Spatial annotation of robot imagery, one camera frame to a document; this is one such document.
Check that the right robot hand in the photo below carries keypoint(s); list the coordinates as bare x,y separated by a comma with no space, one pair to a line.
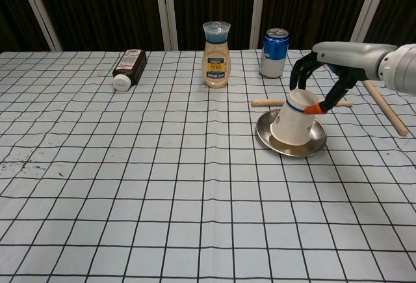
351,60

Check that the white paper cup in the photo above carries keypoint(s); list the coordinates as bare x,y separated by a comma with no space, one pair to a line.
292,120

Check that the round metal plate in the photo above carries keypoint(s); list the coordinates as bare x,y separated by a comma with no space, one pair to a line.
317,141

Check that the wooden drumstick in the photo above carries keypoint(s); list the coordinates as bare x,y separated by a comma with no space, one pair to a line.
386,109
268,102

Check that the blue and silver soda can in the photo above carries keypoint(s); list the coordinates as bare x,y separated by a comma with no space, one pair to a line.
274,55

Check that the small jar with clear lid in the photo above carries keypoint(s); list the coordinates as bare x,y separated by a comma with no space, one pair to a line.
216,65

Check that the dark brown bottle white cap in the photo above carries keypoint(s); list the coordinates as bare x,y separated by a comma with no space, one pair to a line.
130,66

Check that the checkered light blue tablecloth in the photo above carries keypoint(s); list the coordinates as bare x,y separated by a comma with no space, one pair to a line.
162,182

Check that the white metal frame beam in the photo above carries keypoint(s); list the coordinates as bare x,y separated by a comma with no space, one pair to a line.
165,9
258,9
369,3
38,9

